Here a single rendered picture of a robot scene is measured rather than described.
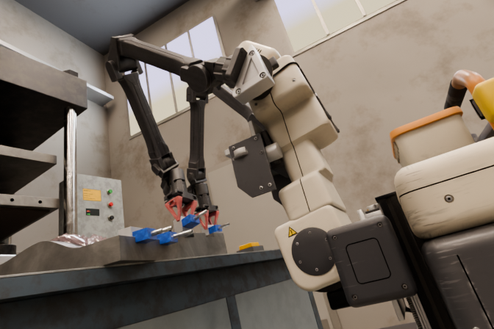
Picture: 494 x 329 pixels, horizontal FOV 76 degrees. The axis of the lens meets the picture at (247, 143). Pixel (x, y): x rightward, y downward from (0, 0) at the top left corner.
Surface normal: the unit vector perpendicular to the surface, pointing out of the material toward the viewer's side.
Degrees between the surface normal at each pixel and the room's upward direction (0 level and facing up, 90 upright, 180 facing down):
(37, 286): 90
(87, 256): 90
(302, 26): 90
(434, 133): 92
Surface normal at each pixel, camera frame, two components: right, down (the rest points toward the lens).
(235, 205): -0.44, -0.27
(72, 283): 0.81, -0.41
